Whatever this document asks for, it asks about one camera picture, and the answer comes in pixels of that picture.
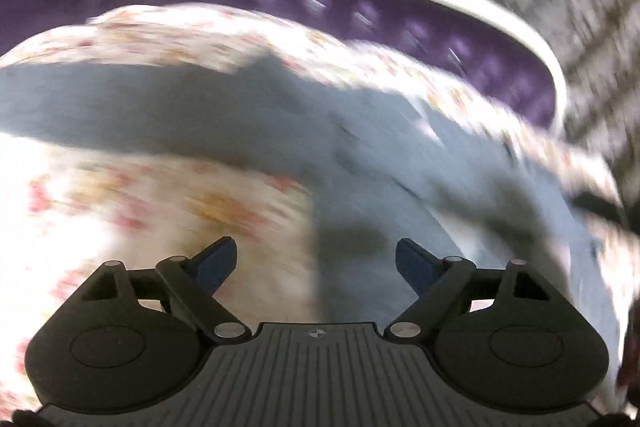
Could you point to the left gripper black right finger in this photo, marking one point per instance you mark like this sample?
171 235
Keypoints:
505 338

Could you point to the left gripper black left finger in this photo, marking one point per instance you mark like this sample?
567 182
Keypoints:
128 338

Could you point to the grey argyle knit sweater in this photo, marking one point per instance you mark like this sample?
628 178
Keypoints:
380 167

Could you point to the floral bedspread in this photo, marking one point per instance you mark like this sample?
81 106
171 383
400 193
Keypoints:
66 209

